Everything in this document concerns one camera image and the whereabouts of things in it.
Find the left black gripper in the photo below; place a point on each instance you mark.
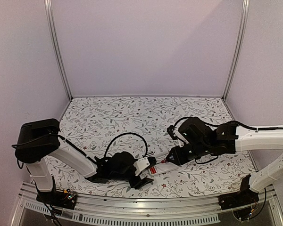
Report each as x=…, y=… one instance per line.
x=139, y=182

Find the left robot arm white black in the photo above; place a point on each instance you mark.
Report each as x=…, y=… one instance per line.
x=39, y=139

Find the red orange battery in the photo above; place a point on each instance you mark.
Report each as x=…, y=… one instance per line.
x=152, y=170

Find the aluminium frame post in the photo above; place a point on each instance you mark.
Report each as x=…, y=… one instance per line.
x=238, y=47
x=56, y=48

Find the floral patterned table mat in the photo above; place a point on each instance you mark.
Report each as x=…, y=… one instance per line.
x=109, y=125

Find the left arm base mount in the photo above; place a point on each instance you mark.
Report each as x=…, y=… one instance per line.
x=66, y=200

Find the front aluminium rail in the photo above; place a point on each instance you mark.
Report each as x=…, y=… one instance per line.
x=108, y=211

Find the right aluminium frame post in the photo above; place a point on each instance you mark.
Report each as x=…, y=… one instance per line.
x=238, y=47

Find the small white remote control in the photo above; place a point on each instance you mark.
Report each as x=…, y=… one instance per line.
x=157, y=153

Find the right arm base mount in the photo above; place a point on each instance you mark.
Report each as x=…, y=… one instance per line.
x=244, y=196

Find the left aluminium frame post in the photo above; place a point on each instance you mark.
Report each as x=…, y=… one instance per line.
x=56, y=48

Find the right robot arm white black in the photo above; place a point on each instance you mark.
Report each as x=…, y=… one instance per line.
x=233, y=136

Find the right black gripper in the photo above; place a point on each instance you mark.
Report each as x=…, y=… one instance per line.
x=179, y=159

